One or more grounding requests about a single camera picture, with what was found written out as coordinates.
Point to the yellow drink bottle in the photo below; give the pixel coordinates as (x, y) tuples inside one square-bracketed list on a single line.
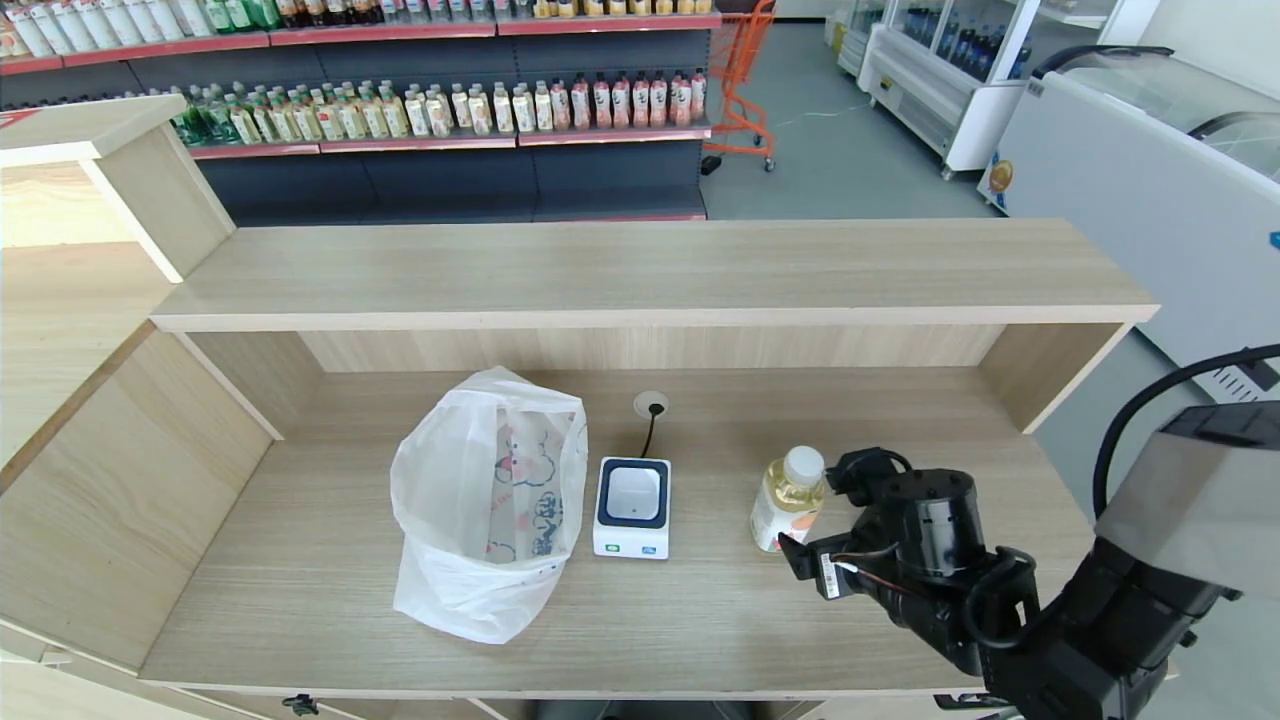
[(785, 510)]

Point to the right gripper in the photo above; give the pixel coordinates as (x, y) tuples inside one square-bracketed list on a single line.
[(862, 475)]

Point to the white glass display freezer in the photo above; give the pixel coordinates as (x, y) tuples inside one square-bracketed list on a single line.
[(930, 90)]

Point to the white barcode scanner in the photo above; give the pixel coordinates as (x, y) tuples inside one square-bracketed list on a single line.
[(632, 535)]

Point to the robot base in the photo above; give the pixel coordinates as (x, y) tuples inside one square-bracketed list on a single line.
[(640, 712)]

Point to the black shop shelf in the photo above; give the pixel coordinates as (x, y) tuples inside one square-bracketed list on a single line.
[(450, 180)]

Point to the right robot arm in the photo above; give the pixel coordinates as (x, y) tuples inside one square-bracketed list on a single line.
[(1180, 510)]

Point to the row of bottles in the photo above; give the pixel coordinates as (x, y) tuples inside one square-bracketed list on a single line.
[(120, 18), (480, 108)]

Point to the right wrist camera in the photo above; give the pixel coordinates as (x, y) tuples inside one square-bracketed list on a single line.
[(812, 565)]

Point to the white plastic bag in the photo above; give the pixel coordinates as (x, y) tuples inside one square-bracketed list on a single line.
[(450, 500)]

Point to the orange shopping cart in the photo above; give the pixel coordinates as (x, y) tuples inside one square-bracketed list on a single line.
[(745, 70)]

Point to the wooden counter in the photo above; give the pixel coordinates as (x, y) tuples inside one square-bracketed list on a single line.
[(700, 270)]

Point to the white chest freezer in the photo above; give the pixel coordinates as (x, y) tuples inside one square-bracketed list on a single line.
[(1130, 190)]

